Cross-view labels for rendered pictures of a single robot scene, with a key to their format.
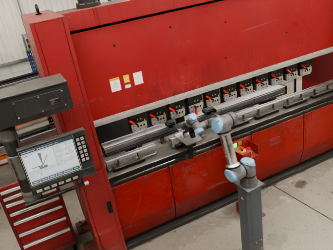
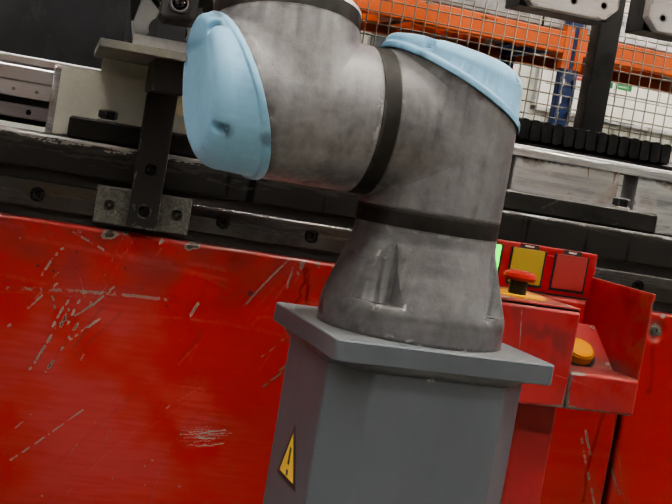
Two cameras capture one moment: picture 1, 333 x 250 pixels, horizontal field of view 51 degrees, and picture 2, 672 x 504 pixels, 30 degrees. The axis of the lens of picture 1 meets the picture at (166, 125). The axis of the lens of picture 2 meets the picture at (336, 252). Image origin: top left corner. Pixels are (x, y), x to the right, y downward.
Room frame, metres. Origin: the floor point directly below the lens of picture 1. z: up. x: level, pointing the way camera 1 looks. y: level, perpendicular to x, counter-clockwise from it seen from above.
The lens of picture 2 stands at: (1.38, -0.68, 0.90)
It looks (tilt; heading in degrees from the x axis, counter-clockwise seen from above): 4 degrees down; 8
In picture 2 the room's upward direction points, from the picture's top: 10 degrees clockwise
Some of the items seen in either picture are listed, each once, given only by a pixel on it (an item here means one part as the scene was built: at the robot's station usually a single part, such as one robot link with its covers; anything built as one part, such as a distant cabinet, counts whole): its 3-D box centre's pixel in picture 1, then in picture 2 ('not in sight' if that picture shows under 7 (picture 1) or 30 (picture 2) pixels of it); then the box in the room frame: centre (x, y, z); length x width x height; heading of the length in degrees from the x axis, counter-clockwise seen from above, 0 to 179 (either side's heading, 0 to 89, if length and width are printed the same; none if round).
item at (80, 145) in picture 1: (57, 159); not in sight; (2.14, 0.78, 1.42); 0.45 x 0.12 x 0.36; 112
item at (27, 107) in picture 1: (43, 144); not in sight; (2.20, 0.86, 1.53); 0.51 x 0.25 x 0.85; 112
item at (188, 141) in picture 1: (188, 137); (166, 60); (2.96, -0.19, 1.00); 0.26 x 0.18 x 0.01; 21
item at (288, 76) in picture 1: (289, 71); not in sight; (3.59, -1.42, 1.26); 0.15 x 0.09 x 0.17; 111
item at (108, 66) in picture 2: not in sight; (152, 70); (3.08, -0.13, 0.99); 0.14 x 0.01 x 0.03; 111
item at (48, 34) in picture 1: (77, 143); not in sight; (2.90, 0.84, 1.15); 0.85 x 0.25 x 2.30; 21
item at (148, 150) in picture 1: (131, 156); not in sight; (2.90, 0.38, 0.92); 0.50 x 0.06 x 0.10; 111
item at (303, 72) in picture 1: (303, 66); not in sight; (3.66, -1.60, 1.26); 0.15 x 0.09 x 0.17; 111
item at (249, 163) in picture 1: (247, 166); (435, 127); (2.39, -0.60, 0.94); 0.13 x 0.12 x 0.14; 117
